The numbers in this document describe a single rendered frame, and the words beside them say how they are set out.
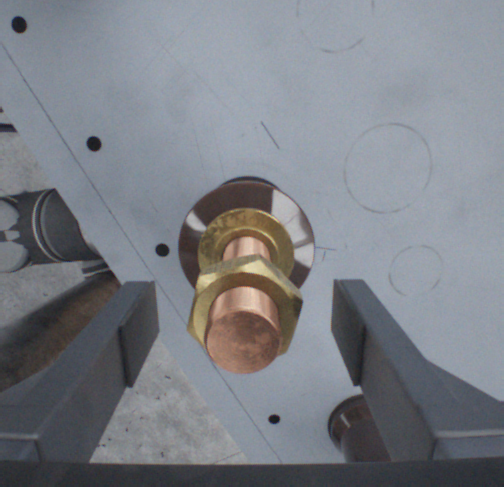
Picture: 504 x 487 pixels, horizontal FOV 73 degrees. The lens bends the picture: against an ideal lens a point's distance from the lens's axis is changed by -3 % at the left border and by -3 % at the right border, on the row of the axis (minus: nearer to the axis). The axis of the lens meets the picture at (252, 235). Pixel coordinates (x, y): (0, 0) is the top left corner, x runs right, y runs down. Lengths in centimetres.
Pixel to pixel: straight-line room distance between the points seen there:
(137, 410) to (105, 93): 215
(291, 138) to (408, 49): 12
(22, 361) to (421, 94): 48
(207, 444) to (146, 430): 38
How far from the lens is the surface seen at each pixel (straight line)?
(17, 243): 55
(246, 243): 20
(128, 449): 260
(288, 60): 33
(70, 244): 50
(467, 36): 38
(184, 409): 230
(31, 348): 48
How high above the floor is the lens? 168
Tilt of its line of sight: 75 degrees down
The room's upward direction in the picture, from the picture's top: 180 degrees counter-clockwise
